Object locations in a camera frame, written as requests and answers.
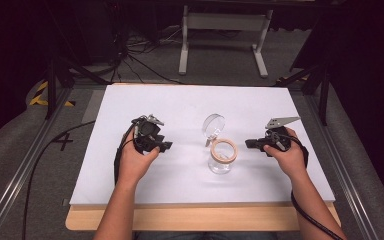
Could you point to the white table cover sheet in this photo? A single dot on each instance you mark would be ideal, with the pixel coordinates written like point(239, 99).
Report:
point(193, 113)

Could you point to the aluminium floor rail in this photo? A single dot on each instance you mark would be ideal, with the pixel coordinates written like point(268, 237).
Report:
point(23, 170)
point(340, 166)

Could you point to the white metal table frame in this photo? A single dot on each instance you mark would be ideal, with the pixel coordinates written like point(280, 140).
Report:
point(225, 21)

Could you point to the person's right hand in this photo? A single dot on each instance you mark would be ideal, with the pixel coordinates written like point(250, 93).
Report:
point(290, 158)

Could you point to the black tripod stand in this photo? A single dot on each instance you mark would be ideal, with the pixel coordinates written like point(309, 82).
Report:
point(55, 80)
point(316, 83)

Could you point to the clear glass jar with hinged lid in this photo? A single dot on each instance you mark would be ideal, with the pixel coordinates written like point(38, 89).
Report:
point(220, 151)

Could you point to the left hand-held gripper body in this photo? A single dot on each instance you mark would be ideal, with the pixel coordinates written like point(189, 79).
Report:
point(145, 130)

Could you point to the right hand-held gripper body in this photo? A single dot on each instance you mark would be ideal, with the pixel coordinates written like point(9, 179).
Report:
point(279, 135)

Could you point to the yellow and black floor tape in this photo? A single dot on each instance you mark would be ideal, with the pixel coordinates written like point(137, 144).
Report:
point(40, 96)

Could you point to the person's left hand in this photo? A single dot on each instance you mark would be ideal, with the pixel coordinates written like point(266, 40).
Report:
point(135, 160)

